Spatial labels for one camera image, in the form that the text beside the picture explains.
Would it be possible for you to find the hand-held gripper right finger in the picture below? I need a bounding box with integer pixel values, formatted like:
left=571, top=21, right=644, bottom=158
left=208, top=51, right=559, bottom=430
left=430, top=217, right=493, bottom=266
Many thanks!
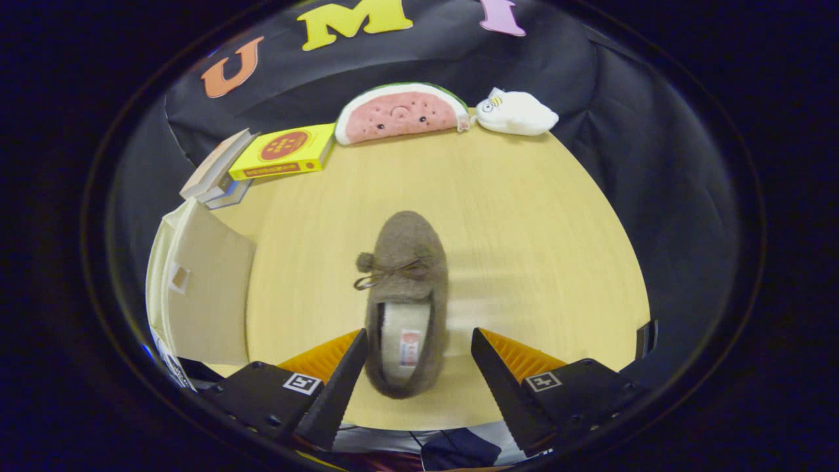
left=471, top=328, right=646, bottom=458

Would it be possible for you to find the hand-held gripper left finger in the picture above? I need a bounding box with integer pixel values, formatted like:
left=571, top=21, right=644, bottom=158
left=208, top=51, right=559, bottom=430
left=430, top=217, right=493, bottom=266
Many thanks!
left=197, top=328, right=369, bottom=452

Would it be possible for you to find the beige fabric storage box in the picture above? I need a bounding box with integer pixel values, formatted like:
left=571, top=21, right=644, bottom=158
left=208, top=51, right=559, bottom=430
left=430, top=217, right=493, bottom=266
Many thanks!
left=146, top=197, right=258, bottom=368

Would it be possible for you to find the brown fuzzy shoe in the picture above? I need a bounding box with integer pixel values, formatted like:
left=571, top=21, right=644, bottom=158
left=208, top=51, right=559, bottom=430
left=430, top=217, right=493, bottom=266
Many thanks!
left=354, top=210, right=450, bottom=399

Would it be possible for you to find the person's dark blue clothing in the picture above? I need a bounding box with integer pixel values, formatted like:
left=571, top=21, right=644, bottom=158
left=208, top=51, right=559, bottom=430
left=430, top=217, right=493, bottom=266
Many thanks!
left=419, top=429, right=502, bottom=471

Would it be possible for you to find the black table clamp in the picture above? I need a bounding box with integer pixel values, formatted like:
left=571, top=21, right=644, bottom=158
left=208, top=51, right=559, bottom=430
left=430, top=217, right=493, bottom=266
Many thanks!
left=634, top=319, right=659, bottom=361

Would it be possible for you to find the blue book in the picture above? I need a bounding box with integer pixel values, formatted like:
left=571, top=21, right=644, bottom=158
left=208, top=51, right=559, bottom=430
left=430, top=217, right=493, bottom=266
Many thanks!
left=205, top=178, right=255, bottom=210

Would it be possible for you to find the grey book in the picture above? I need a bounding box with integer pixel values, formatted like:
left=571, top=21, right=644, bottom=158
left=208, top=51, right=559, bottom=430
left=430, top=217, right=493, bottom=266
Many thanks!
left=197, top=174, right=243, bottom=204

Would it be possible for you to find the yellow book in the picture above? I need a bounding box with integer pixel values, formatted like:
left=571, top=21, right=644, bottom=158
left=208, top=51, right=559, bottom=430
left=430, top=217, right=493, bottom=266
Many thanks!
left=228, top=123, right=337, bottom=181

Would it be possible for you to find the beige book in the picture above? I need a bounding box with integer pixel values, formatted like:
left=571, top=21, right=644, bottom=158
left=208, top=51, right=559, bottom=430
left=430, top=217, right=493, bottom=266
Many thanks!
left=180, top=128, right=258, bottom=201

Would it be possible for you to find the white plush toy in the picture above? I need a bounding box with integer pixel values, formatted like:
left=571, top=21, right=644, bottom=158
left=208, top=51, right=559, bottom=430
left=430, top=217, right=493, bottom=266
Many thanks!
left=473, top=87, right=560, bottom=136

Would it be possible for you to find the watermelon slice plush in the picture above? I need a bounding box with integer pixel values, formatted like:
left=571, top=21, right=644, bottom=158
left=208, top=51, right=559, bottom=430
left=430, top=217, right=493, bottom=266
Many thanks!
left=334, top=82, right=471, bottom=146

